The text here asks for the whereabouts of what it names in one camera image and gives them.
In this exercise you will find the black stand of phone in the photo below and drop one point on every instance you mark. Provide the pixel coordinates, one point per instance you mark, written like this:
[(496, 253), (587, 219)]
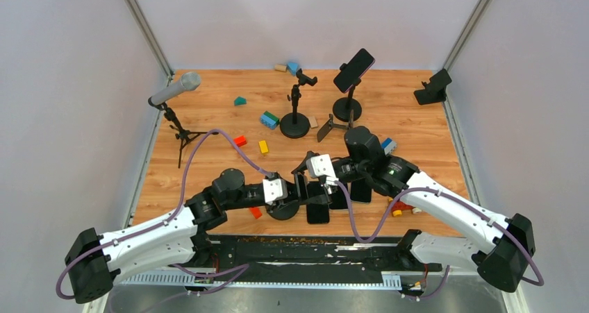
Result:
[(295, 125)]

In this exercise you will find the grey microphone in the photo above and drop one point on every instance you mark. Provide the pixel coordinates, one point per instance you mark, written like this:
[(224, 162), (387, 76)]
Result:
[(187, 82)]

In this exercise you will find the black desk phone stand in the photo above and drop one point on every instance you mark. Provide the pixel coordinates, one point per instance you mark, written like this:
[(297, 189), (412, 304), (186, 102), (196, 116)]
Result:
[(434, 91)]

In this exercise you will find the purple-edged phone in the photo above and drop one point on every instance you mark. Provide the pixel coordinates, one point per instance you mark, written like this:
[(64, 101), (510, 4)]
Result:
[(350, 72)]

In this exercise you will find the red wooden block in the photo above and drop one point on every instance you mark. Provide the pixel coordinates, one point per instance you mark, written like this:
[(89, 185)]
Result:
[(240, 141)]

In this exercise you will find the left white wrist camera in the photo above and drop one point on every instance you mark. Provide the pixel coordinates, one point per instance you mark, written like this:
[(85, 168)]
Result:
[(274, 190)]

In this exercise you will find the red lego toy car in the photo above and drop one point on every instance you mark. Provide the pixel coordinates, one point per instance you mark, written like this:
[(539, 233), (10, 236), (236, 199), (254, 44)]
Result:
[(399, 207)]

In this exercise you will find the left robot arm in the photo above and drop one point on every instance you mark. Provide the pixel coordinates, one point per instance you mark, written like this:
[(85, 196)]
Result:
[(96, 262)]

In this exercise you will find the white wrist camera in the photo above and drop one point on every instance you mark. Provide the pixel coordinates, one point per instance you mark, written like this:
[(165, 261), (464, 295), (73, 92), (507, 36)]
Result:
[(274, 190), (321, 167)]

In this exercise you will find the black microphone tripod stand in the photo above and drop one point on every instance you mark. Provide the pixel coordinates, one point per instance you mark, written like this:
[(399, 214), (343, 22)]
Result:
[(184, 136)]

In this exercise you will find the black round pole stand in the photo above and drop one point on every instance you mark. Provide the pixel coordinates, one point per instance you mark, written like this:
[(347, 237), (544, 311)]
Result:
[(343, 108)]

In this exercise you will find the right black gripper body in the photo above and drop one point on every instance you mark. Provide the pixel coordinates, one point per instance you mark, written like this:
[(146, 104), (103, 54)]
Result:
[(349, 170)]

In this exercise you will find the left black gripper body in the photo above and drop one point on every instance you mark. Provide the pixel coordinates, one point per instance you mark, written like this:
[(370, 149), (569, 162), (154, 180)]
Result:
[(281, 200)]

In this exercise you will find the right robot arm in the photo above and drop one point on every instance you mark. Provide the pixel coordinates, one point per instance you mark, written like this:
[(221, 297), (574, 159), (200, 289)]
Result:
[(499, 248)]

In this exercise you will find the orange red block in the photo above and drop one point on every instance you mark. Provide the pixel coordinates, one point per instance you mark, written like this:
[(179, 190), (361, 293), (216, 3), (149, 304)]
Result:
[(256, 212)]

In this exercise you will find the teal triangular block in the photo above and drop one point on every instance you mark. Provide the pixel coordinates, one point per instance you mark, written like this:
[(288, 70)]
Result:
[(239, 101)]

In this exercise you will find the tan wooden cylinder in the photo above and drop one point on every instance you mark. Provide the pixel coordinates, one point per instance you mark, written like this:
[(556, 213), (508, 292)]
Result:
[(279, 67)]

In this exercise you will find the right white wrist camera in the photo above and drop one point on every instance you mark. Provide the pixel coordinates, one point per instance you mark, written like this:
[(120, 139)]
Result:
[(321, 167)]

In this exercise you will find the yellow wooden block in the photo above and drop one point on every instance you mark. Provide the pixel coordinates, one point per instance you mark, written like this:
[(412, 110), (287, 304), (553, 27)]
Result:
[(264, 149)]

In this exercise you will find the blue green lego brick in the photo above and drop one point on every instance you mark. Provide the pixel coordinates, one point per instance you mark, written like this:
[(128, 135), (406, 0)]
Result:
[(269, 120)]

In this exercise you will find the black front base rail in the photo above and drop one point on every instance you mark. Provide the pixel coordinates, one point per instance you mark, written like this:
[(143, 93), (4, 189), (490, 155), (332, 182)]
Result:
[(303, 261)]

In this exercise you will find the blue triangular block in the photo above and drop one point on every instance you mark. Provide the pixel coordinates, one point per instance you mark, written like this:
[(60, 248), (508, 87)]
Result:
[(292, 67)]

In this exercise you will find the beige wooden block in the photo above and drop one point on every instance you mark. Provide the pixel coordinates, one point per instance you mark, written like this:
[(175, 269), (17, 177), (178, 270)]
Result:
[(313, 122)]

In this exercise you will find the blue grey lego brick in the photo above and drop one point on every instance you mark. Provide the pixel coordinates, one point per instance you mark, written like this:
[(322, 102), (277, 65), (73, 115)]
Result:
[(388, 146)]

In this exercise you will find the black ball-joint phone stand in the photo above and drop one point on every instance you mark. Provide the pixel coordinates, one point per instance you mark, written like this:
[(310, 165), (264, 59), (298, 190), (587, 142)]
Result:
[(283, 210)]

